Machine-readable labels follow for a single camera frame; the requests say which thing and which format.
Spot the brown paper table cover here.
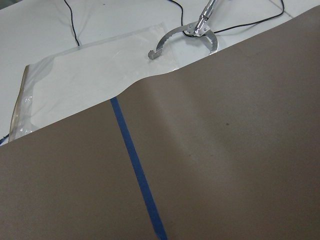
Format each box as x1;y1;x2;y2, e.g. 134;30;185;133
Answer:
0;6;320;240

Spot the metal reacher grabber tool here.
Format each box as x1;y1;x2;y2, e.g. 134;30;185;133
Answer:
148;0;219;60

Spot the clear plastic bag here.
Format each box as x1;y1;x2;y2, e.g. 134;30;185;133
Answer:
8;21;213;141

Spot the black cable on table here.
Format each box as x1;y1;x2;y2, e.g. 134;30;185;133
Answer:
63;0;286;47

